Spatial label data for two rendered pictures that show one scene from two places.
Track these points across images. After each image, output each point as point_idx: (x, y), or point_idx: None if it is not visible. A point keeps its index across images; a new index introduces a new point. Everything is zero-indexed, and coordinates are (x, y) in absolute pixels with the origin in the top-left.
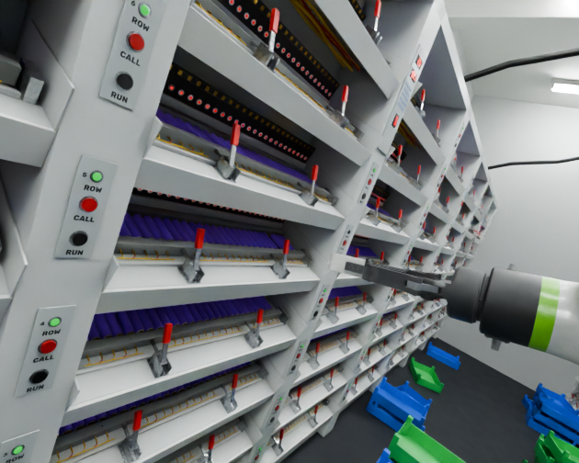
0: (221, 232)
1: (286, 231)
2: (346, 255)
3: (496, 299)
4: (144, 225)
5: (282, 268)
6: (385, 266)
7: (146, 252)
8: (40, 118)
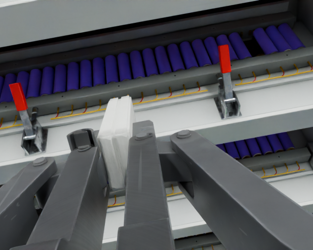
0: (131, 61)
1: (304, 12)
2: (113, 108)
3: None
4: (5, 87)
5: (222, 100)
6: (127, 163)
7: None
8: None
